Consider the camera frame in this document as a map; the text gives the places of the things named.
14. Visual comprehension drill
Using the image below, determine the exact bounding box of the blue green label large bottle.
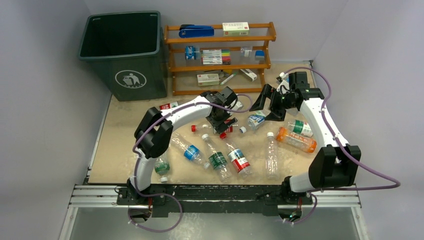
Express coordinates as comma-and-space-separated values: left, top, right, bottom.
239, 109, 270, 134

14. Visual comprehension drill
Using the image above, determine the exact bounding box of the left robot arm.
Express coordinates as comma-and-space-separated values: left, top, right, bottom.
128, 87, 243, 205

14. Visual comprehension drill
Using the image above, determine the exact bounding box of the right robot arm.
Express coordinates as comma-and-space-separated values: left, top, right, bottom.
250, 71, 361, 204

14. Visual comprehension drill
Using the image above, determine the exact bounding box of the dark green trash bin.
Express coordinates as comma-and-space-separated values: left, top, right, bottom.
78, 10, 167, 102

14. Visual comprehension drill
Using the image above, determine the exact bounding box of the white black small box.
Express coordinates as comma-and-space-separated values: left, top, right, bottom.
240, 68, 258, 82

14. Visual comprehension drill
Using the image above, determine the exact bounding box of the orange drink bottle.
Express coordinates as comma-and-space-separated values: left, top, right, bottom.
275, 127, 317, 153

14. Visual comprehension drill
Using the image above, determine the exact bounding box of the green white label bottle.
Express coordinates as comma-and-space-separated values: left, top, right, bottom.
286, 119, 313, 138

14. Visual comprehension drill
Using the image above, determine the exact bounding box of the dark green label bottle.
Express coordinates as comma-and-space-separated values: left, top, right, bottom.
201, 133, 232, 183

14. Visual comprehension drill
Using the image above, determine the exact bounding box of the blue white eraser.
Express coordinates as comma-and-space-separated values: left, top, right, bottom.
254, 50, 265, 61

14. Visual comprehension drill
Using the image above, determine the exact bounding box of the red landscape label bottle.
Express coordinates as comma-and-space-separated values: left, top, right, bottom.
219, 133, 254, 179

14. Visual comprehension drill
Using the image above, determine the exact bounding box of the green white marker pen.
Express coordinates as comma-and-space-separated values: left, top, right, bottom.
220, 73, 237, 86

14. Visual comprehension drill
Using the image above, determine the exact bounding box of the blue label clear bottle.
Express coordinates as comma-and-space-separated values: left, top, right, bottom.
170, 132, 211, 170

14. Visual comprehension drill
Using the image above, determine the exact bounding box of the clear plastic box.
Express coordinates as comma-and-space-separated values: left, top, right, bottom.
240, 46, 253, 63

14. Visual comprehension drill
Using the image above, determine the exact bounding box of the clear unlabelled bottle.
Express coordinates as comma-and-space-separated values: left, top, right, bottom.
265, 132, 280, 180

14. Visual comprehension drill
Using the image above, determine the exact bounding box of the pack of coloured markers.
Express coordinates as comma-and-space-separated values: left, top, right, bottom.
201, 49, 232, 65

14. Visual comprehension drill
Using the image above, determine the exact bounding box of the orange wooden shelf rack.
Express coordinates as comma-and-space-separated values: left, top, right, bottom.
164, 22, 277, 96

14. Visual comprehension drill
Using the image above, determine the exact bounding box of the blue white tape dispenser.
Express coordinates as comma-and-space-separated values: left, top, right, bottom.
184, 45, 199, 60

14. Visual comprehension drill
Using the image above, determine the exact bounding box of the white green box top shelf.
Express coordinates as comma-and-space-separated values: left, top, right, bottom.
222, 22, 250, 37

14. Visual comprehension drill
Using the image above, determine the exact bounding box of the green tinted bottle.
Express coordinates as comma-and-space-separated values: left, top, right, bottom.
154, 152, 171, 183

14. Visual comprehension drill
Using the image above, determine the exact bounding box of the blue stapler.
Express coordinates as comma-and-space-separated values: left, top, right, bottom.
178, 24, 215, 38

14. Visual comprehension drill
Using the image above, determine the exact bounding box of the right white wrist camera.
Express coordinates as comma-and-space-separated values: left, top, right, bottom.
276, 72, 290, 95

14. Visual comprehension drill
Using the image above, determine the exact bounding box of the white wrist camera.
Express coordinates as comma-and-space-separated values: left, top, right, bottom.
230, 100, 244, 111
276, 72, 290, 95

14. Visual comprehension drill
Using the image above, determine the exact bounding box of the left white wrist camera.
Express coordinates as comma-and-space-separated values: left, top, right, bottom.
230, 100, 244, 111

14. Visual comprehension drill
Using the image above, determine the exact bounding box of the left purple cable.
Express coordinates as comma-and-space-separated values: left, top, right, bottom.
127, 93, 255, 232

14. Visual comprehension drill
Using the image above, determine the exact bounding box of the purple cable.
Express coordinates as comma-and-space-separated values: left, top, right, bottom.
277, 66, 402, 226
127, 93, 255, 232

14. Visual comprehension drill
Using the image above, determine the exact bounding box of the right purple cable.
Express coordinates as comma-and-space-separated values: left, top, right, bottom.
277, 66, 402, 226

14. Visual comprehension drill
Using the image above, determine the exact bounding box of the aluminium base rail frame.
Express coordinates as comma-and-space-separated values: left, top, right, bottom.
59, 182, 369, 240

